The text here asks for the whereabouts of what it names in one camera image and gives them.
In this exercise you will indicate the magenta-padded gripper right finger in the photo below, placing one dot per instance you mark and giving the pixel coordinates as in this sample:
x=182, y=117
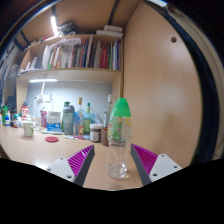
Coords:
x=165, y=165

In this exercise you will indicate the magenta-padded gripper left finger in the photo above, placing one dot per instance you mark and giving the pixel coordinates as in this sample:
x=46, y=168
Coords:
x=60, y=166

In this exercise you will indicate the clear bottle with green cap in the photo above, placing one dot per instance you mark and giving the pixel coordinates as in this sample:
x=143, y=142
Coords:
x=119, y=133

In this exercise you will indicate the flat round red coaster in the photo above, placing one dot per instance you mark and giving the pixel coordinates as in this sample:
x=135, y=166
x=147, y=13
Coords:
x=51, y=139

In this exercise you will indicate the blue and white carton box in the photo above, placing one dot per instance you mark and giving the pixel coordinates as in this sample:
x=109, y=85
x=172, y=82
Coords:
x=53, y=123

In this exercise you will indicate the glass bottle with gold cap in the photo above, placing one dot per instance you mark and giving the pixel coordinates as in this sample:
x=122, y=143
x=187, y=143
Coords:
x=79, y=125

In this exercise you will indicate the brown jar with white lid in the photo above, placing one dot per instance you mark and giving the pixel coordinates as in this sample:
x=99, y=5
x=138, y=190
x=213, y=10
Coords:
x=95, y=133

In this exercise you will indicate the white mug with green rim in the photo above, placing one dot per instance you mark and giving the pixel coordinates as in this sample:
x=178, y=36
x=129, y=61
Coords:
x=28, y=129

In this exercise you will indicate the magenta foil pouch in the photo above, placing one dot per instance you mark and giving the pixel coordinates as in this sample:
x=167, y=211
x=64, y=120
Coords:
x=43, y=119

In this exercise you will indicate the slim green-capped glass bottle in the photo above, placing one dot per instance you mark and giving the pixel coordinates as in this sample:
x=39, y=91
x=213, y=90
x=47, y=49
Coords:
x=87, y=123

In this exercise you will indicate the brown cup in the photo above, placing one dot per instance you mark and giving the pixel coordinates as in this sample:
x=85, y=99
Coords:
x=104, y=137

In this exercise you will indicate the brown bottle with green cap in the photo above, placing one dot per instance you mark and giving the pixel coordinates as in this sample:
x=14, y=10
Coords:
x=15, y=122

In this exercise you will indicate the dark green bottle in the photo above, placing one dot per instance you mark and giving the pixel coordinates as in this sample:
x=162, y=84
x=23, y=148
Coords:
x=66, y=103

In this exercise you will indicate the red and white canister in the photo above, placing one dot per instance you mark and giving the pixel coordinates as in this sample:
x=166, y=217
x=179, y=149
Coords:
x=25, y=111

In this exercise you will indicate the white bottle with blue cap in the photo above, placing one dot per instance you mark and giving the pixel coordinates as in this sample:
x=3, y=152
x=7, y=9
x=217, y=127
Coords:
x=7, y=121

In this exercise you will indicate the tall clear glass bottle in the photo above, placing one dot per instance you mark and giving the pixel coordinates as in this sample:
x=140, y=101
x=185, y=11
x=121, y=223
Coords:
x=107, y=115

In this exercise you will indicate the long white light strip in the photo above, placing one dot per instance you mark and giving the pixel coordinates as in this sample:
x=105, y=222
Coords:
x=43, y=80

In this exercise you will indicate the short white tube lamp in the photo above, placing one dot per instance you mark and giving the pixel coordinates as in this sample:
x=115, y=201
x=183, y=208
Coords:
x=54, y=25

